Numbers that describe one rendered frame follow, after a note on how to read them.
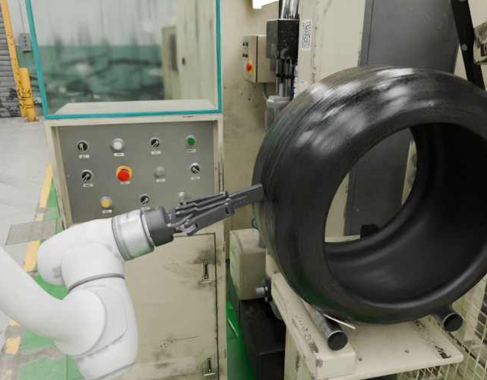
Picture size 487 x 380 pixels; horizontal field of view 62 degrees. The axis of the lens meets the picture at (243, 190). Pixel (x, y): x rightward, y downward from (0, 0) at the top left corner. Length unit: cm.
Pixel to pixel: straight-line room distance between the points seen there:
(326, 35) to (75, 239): 74
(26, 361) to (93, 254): 170
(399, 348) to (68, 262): 77
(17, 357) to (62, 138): 137
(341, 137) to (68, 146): 95
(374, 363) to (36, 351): 184
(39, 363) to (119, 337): 168
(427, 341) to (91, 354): 78
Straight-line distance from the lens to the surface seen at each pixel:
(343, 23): 111
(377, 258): 119
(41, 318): 67
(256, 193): 82
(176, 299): 161
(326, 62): 110
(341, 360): 97
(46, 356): 244
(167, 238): 80
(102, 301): 73
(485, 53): 119
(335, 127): 74
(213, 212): 78
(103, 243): 80
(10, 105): 980
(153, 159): 143
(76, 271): 79
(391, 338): 114
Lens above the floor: 150
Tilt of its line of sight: 20 degrees down
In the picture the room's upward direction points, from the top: straight up
